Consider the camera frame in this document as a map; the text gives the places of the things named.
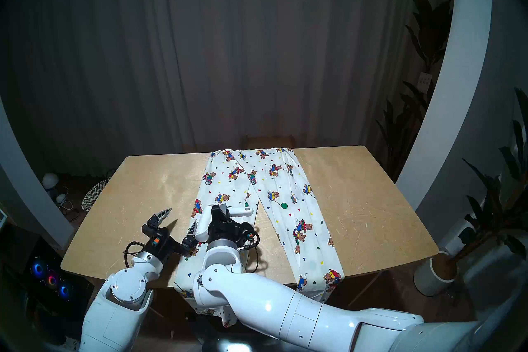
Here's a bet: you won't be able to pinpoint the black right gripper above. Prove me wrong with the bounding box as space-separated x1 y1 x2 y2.
208 204 242 244

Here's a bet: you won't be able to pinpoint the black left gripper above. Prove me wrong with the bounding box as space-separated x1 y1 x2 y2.
141 208 198 265

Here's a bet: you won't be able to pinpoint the white lint roller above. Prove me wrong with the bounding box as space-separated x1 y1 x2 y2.
194 204 254 242

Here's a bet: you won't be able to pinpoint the white bear print pants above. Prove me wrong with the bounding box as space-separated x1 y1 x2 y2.
173 148 345 328

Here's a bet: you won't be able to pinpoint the black computer with RGB fans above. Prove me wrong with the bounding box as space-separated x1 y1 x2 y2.
0 223 94 321

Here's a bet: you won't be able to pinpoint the narrow white arch pillar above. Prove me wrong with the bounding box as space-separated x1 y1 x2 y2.
0 95 75 248

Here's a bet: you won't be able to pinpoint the grey pleated curtain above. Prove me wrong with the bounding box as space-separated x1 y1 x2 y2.
0 0 454 175

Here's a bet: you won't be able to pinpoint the potted plant in white pot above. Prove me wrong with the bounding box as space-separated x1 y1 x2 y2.
414 87 528 297

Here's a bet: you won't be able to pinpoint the wide white arch pillar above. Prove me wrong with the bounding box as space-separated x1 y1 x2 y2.
396 0 492 211

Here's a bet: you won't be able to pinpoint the tall dark leafy plant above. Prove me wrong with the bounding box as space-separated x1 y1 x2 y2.
375 0 454 180

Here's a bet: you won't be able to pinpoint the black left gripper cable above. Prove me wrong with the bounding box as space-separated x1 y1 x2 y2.
124 241 146 269

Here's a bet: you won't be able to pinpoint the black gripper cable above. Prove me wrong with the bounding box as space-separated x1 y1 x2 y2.
238 227 261 273
124 241 146 269

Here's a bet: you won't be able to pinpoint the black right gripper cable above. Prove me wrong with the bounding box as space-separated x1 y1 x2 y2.
238 227 261 273

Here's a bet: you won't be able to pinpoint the white wire basket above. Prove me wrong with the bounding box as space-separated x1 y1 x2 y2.
81 179 108 211

